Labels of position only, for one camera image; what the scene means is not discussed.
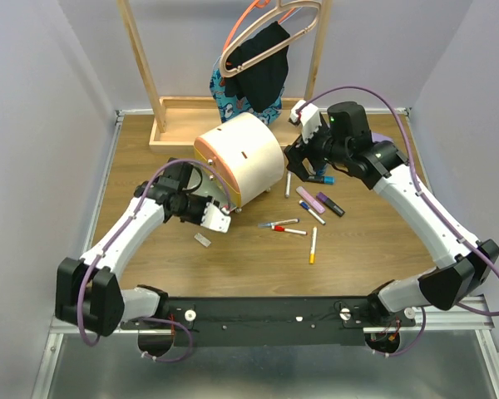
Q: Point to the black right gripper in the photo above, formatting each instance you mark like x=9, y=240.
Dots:
x=294, y=156

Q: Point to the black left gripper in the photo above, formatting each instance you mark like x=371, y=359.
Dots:
x=204, y=199

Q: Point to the white grey eraser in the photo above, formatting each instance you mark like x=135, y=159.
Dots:
x=202, y=240

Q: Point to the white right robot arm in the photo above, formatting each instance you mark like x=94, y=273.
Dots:
x=344, y=140

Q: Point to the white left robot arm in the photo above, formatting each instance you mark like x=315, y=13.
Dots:
x=88, y=293

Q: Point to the grey silver marker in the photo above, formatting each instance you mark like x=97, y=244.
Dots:
x=287, y=184

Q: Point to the pink highlighter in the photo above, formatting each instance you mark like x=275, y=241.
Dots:
x=310, y=200

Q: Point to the black teal highlighter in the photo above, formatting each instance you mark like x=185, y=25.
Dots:
x=321, y=179

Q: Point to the black purple highlighter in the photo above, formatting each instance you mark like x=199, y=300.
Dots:
x=324, y=199

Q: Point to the blue capped white marker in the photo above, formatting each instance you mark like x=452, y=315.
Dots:
x=311, y=212

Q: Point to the red capped white marker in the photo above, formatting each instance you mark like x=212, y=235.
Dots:
x=282, y=229

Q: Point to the purple folded cloth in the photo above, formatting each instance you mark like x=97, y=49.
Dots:
x=377, y=137

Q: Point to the clear capped blue pen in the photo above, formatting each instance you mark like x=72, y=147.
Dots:
x=278, y=223

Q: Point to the black hanging garment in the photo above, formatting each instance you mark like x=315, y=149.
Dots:
x=261, y=83

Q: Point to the yellow capped white marker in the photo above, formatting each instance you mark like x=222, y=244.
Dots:
x=313, y=243

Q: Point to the blue shark print cloth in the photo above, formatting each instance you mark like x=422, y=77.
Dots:
x=231, y=106

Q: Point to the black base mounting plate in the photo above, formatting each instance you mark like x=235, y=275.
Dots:
x=279, y=321

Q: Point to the pink clothes hanger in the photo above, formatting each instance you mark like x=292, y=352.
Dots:
x=260, y=18

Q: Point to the orange clothes hanger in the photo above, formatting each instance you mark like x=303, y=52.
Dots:
x=255, y=4

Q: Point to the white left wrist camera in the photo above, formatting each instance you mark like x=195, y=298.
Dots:
x=215, y=219

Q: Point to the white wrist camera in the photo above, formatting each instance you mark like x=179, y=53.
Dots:
x=215, y=219
x=308, y=116

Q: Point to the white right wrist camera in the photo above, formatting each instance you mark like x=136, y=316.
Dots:
x=308, y=116

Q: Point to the aluminium frame rail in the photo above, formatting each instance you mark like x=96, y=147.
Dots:
x=455, y=319

